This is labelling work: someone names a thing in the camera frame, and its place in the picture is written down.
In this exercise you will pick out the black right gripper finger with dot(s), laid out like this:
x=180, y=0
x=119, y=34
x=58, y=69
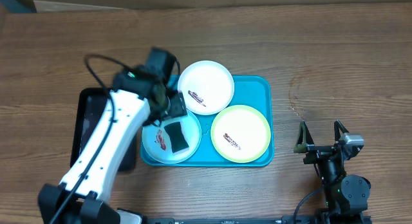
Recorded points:
x=305, y=141
x=339, y=129

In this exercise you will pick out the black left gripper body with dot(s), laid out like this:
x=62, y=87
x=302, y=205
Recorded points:
x=172, y=105

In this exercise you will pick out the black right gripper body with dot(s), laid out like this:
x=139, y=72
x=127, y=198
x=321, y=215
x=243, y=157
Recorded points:
x=318, y=153

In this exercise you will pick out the light blue plate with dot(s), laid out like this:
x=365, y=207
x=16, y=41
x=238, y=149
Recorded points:
x=156, y=146

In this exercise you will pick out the green and pink sponge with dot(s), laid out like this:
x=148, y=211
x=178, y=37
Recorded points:
x=177, y=139

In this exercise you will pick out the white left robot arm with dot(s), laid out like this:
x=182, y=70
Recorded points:
x=140, y=96

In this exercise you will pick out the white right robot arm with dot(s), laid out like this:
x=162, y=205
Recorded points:
x=346, y=195

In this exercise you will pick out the blue plastic tray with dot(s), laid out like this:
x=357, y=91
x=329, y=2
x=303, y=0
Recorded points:
x=249, y=90

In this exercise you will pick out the black water tray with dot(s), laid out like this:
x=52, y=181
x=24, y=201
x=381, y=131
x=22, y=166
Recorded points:
x=92, y=102

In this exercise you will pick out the white plate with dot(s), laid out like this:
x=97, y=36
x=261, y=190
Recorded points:
x=207, y=87

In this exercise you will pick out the yellow green plate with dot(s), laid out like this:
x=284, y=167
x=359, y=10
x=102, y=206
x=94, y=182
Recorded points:
x=240, y=134

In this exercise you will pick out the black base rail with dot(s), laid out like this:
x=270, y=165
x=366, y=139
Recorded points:
x=257, y=220

